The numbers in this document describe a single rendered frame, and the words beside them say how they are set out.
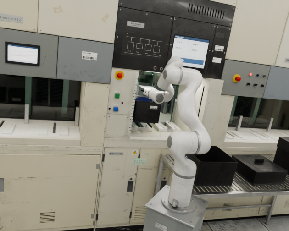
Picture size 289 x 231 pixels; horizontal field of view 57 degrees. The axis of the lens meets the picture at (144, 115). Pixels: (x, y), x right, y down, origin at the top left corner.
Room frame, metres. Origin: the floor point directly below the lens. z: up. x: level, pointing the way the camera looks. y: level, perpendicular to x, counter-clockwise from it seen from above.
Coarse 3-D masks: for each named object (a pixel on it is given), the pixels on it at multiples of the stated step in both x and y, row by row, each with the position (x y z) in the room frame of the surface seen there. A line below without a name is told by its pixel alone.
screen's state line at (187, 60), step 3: (180, 57) 2.02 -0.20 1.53; (183, 60) 2.03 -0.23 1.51; (186, 60) 2.04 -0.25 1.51; (189, 60) 2.05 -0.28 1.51; (192, 60) 2.05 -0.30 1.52; (195, 60) 2.06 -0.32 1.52; (198, 60) 2.07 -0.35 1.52; (201, 60) 2.08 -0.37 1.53; (192, 63) 2.05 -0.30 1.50; (195, 63) 2.06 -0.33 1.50; (198, 63) 2.07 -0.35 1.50; (201, 63) 2.08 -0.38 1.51
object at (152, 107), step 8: (136, 96) 2.11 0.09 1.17; (144, 96) 2.13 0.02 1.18; (136, 104) 2.02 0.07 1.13; (144, 104) 2.04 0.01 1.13; (152, 104) 2.06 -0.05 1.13; (160, 104) 2.08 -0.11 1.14; (136, 112) 2.02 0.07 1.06; (144, 112) 2.04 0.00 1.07; (152, 112) 2.06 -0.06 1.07; (136, 120) 2.02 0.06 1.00; (144, 120) 2.04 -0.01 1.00; (152, 120) 2.06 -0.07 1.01
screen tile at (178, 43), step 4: (176, 40) 2.00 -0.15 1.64; (180, 40) 2.01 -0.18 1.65; (176, 44) 2.01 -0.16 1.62; (180, 44) 2.02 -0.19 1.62; (184, 44) 2.03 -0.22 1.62; (188, 48) 2.04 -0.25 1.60; (176, 52) 2.01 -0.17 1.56; (180, 52) 2.02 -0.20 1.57; (184, 52) 2.03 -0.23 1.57; (188, 52) 2.04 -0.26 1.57; (188, 56) 2.04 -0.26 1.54
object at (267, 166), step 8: (240, 160) 1.83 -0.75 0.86; (248, 160) 1.85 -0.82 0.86; (256, 160) 1.83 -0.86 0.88; (264, 160) 1.90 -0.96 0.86; (240, 168) 1.80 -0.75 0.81; (248, 168) 1.74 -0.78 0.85; (256, 168) 1.73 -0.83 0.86; (264, 168) 1.75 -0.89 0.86; (272, 168) 1.77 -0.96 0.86; (280, 168) 1.79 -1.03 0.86; (248, 176) 1.72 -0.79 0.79; (256, 176) 1.66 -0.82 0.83; (264, 176) 1.68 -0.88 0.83; (272, 176) 1.71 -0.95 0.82; (280, 176) 1.74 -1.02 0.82; (256, 184) 1.67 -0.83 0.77; (264, 184) 1.69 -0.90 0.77; (272, 184) 1.71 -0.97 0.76
